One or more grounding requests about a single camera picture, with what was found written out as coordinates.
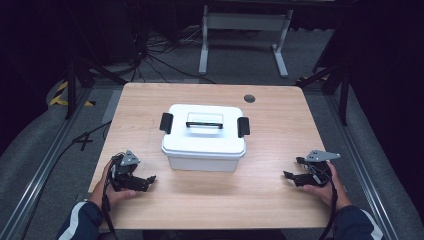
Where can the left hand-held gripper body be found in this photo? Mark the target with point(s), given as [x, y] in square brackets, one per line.
[124, 166]

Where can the black tripod stand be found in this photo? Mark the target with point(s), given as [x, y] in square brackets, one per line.
[343, 90]
[71, 86]

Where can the person's left hand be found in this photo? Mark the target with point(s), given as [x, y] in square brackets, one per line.
[110, 195]

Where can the white metal table frame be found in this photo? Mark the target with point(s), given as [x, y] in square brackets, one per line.
[245, 21]

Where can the white plastic storage box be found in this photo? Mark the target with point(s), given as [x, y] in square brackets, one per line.
[200, 162]

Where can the white plastic box lid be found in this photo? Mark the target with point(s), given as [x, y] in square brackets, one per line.
[203, 141]

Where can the yellow black floor tape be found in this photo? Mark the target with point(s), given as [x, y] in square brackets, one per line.
[59, 98]

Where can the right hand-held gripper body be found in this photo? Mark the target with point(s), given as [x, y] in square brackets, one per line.
[318, 166]

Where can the person's right hand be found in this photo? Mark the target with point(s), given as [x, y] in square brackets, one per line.
[328, 193]

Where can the black box latch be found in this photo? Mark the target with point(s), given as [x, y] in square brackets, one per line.
[166, 122]
[243, 126]

